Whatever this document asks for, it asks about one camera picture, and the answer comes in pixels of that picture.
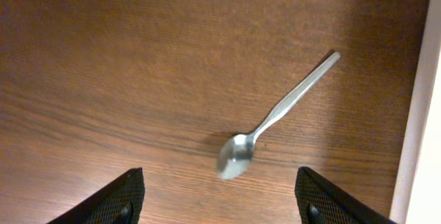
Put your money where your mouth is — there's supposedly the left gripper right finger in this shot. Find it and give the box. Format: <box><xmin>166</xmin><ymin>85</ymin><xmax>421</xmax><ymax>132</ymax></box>
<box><xmin>295</xmin><ymin>167</ymin><xmax>395</xmax><ymax>224</ymax></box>

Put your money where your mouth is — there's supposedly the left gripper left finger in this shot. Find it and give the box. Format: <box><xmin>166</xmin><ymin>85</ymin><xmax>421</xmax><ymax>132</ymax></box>
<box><xmin>49</xmin><ymin>167</ymin><xmax>145</xmax><ymax>224</ymax></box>

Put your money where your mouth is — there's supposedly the steel teaspoon angled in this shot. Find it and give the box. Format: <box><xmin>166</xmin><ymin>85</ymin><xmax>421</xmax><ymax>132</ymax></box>
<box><xmin>216</xmin><ymin>52</ymin><xmax>341</xmax><ymax>180</ymax></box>

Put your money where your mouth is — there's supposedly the white plastic cutlery tray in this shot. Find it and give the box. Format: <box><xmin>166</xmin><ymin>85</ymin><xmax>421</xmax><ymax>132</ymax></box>
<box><xmin>389</xmin><ymin>0</ymin><xmax>440</xmax><ymax>223</ymax></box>

